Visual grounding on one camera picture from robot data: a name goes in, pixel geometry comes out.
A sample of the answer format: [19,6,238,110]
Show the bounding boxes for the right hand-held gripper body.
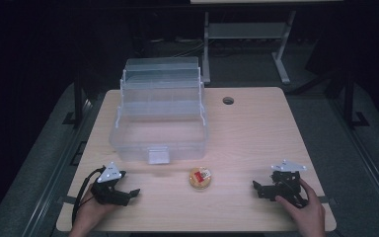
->
[258,159,309,209]

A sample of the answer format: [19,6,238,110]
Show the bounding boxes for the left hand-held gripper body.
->
[90,161,131,207]

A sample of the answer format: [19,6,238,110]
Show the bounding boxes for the person's right hand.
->
[274,179,328,237]

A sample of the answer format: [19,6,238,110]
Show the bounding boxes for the person's left hand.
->
[68,192,120,237]

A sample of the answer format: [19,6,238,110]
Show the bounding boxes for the clear plastic tiered storage box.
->
[109,56,210,165]

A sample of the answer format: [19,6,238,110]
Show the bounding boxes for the round yellow container red label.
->
[188,166,213,192]

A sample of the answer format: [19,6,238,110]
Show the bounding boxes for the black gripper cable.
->
[71,166,107,226]

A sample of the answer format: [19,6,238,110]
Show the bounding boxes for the black metal stand post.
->
[62,73,88,127]
[341,70,371,128]

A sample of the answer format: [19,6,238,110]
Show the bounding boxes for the floor cables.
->
[172,38,206,58]

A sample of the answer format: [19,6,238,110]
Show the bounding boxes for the grey metal stand frame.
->
[201,10,298,85]

